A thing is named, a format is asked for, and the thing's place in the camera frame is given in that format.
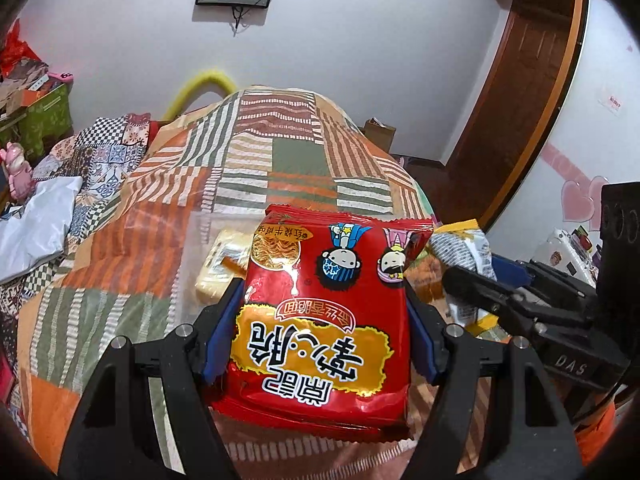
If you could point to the pink plush toy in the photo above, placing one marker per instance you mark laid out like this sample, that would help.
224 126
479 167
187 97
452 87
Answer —
18 172

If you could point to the patchwork blanket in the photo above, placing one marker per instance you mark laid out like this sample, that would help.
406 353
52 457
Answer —
258 147

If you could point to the yellow hoop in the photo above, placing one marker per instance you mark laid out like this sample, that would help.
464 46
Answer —
206 81

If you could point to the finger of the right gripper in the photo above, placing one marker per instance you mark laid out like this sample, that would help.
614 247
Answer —
551 285
515 312

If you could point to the red noodle snack bag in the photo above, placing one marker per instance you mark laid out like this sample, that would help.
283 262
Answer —
320 343

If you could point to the green cardboard box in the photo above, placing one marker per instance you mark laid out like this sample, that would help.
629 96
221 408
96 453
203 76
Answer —
44 115

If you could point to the orange sleeve forearm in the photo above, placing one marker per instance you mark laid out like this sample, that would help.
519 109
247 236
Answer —
592 438

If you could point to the rice cracker packet orange label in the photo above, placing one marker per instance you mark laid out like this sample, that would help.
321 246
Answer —
226 259

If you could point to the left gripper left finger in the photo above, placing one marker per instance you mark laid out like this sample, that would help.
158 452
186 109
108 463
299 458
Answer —
113 433

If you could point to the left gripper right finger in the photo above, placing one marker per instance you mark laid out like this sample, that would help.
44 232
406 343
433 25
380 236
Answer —
527 432

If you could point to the wooden door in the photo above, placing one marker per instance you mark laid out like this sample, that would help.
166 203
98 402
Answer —
513 115

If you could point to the brown paper bag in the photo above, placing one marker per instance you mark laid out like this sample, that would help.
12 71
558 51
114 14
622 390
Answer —
379 134

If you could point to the clear plastic storage box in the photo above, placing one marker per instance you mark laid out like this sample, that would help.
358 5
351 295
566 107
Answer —
201 231

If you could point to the white pillow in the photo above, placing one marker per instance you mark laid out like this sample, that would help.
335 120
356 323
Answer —
38 233

